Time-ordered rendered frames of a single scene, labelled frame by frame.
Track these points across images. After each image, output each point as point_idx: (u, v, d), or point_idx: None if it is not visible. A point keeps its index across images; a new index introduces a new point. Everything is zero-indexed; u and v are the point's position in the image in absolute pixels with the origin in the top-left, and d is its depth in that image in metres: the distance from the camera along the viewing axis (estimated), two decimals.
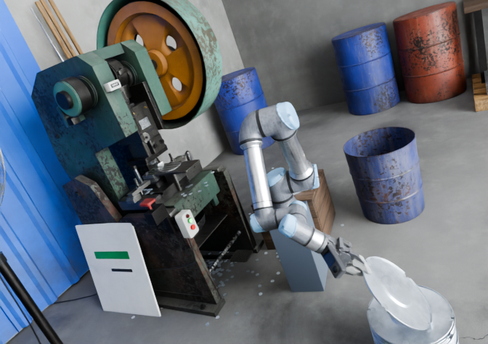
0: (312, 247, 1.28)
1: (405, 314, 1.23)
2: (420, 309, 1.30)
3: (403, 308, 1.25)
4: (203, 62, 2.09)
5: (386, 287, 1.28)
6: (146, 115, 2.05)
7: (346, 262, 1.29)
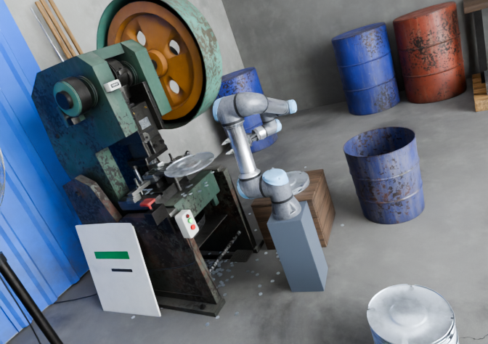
0: None
1: (181, 162, 2.10)
2: (171, 170, 2.01)
3: (183, 162, 2.08)
4: (204, 73, 2.12)
5: (195, 159, 2.06)
6: (146, 115, 2.05)
7: None
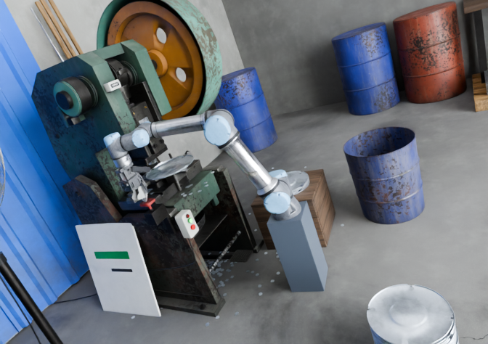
0: None
1: (169, 162, 2.19)
2: (155, 171, 2.13)
3: (169, 164, 2.17)
4: None
5: (178, 162, 2.12)
6: (146, 115, 2.05)
7: None
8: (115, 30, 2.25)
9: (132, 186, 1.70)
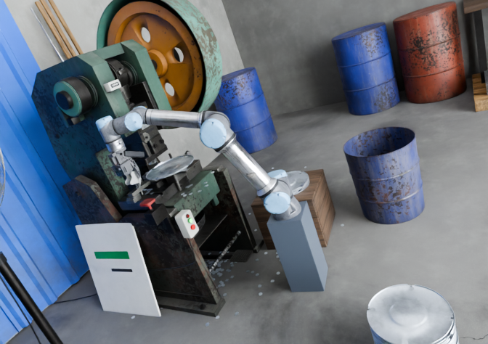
0: None
1: (155, 173, 2.09)
2: (163, 175, 2.01)
3: (158, 172, 2.09)
4: None
5: (168, 164, 2.15)
6: None
7: None
8: (195, 67, 2.10)
9: (124, 170, 1.67)
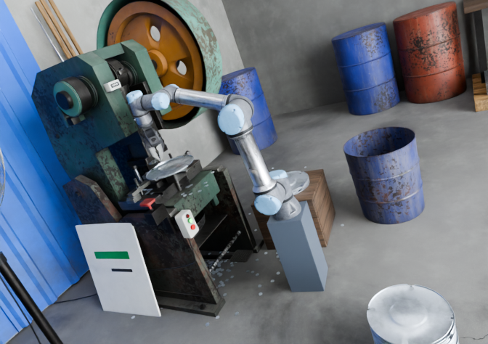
0: (143, 120, 1.73)
1: (171, 172, 2.01)
2: (186, 162, 2.07)
3: (171, 170, 2.04)
4: (194, 107, 2.27)
5: (161, 170, 2.08)
6: None
7: None
8: (112, 41, 2.30)
9: (144, 139, 1.84)
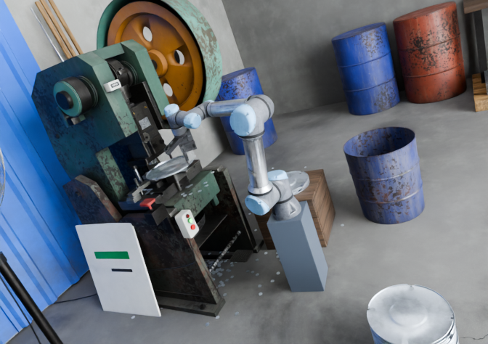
0: (171, 130, 1.89)
1: (185, 161, 2.11)
2: (176, 160, 2.19)
3: (181, 162, 2.11)
4: (165, 6, 2.03)
5: (172, 168, 2.05)
6: (146, 115, 2.05)
7: (181, 150, 1.96)
8: None
9: None
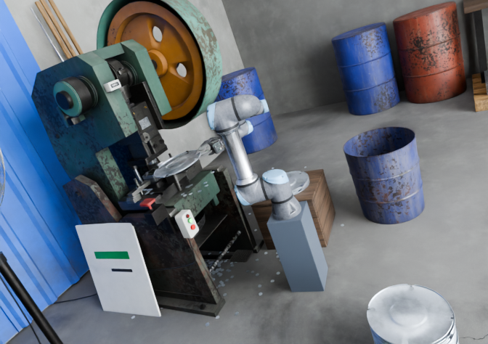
0: None
1: (192, 155, 2.10)
2: (180, 157, 2.17)
3: (188, 157, 2.10)
4: (192, 110, 2.29)
5: (180, 164, 2.03)
6: (146, 115, 2.05)
7: (210, 145, 2.12)
8: (112, 37, 2.28)
9: (218, 151, 2.08)
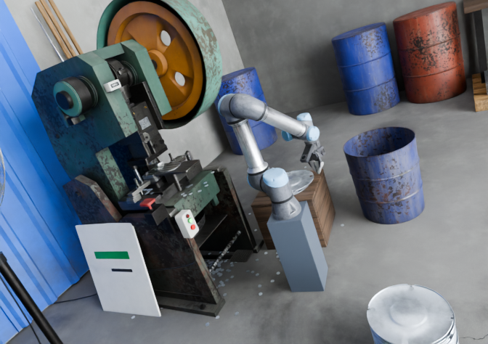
0: None
1: (302, 183, 2.26)
2: (305, 175, 2.35)
3: (299, 182, 2.28)
4: (198, 46, 2.05)
5: None
6: (146, 115, 2.05)
7: (312, 159, 2.08)
8: None
9: None
